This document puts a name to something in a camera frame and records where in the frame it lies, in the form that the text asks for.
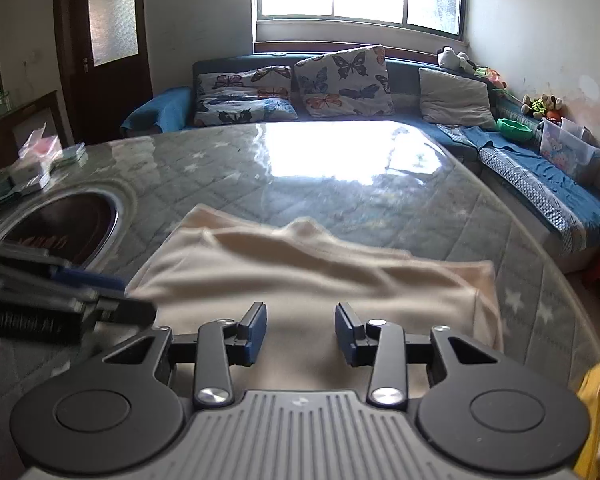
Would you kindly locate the dark wooden door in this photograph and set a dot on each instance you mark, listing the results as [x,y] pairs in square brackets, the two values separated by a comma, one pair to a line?
[110,105]

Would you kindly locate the blue sofa seat cover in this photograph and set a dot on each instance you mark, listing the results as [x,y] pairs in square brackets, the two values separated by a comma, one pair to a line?
[545,185]

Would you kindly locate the pink and green toy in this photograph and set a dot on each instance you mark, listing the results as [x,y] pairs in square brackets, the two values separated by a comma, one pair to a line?
[490,77]

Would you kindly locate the butterfly print pillow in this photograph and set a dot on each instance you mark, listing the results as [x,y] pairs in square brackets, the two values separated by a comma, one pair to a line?
[245,82]
[245,112]
[345,80]

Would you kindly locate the brown plush toy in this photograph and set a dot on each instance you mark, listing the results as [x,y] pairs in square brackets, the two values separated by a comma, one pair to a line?
[542,106]

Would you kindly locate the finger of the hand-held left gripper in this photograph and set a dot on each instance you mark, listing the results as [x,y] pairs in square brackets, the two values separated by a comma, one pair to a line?
[90,280]
[125,312]

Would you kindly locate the clear plastic container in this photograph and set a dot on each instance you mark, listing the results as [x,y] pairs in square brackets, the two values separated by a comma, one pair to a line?
[70,156]

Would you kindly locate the green plastic basin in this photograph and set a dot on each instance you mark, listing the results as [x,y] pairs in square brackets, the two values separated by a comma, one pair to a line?
[515,130]

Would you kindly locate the grey pillow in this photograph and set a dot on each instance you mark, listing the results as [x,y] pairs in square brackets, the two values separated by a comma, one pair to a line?
[455,97]

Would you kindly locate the clear plastic storage box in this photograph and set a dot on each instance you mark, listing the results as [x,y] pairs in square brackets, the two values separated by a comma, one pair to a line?
[570,152]

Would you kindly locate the white tissue box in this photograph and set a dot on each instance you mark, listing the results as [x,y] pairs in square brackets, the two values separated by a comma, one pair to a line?
[30,175]

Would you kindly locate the black and white plush toy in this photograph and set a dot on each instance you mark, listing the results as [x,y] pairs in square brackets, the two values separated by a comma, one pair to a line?
[452,59]

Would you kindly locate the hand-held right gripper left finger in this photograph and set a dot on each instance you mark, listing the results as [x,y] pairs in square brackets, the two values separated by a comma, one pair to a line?
[257,332]

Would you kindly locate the cream fleece garment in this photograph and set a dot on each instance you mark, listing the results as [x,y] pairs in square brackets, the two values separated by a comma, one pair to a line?
[305,270]

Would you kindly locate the yellow object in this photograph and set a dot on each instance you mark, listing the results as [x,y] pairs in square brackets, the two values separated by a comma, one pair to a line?
[597,420]

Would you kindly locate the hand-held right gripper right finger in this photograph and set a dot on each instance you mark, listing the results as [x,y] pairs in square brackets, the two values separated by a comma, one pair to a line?
[344,335]

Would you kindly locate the blue sofa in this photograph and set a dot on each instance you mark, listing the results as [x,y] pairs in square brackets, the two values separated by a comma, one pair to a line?
[405,80]

